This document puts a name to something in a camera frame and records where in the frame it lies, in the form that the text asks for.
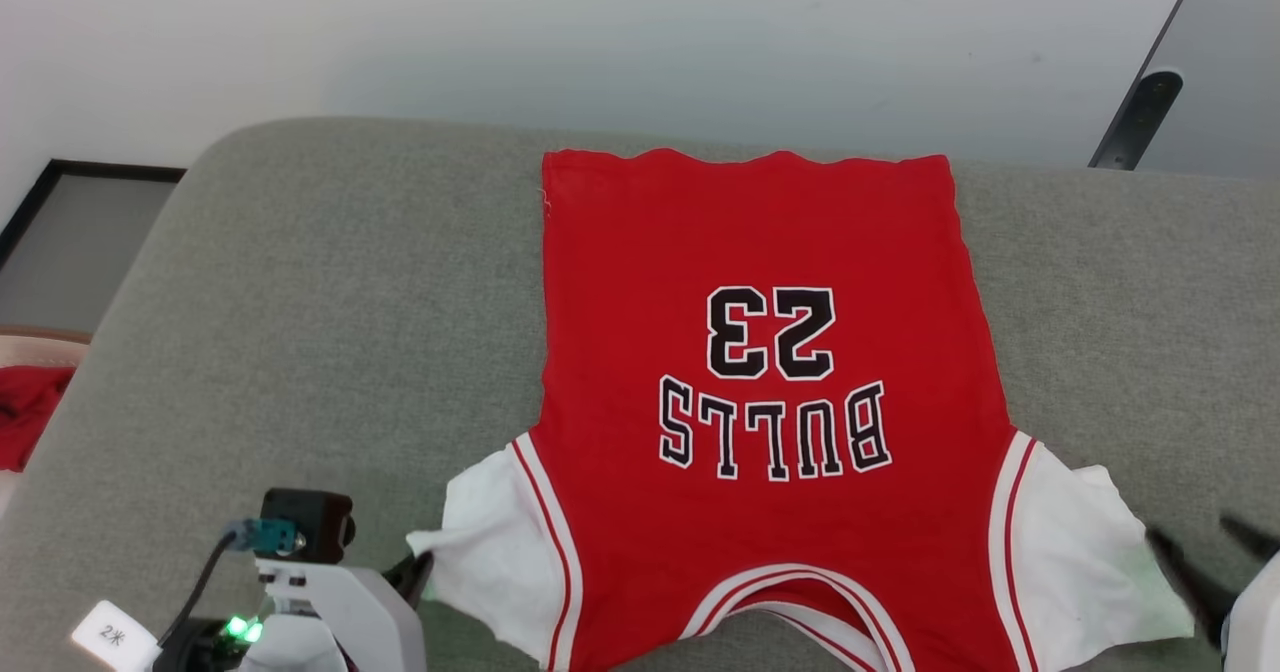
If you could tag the red cloth in basket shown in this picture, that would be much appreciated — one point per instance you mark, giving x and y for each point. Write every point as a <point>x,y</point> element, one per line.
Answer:
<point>30,412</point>

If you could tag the grey door with black edge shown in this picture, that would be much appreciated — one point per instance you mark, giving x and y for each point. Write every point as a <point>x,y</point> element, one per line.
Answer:
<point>1220,62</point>

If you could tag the beige laundry basket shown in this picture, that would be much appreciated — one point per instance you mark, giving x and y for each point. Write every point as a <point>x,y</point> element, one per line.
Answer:
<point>40,347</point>

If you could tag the black framed grey panel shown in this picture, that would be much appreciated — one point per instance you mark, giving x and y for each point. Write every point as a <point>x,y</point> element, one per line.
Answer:
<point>70,252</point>

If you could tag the red Bulls basketball jersey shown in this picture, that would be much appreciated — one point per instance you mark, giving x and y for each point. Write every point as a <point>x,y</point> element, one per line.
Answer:
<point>760,242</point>

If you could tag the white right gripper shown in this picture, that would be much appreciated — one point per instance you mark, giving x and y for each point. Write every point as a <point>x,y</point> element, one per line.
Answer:
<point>1255,617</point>

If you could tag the black rounded door stopper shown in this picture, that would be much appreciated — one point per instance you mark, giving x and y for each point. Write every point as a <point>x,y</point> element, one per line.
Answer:
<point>1135,122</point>

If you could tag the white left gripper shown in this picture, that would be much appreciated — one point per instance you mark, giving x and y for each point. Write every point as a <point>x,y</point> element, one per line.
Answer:
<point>355,612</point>

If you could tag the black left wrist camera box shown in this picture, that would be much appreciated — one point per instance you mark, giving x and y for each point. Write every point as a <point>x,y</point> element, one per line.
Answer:
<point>308,522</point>

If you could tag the grey fabric sofa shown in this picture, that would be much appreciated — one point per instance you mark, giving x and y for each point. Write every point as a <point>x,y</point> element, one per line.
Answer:
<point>300,302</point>

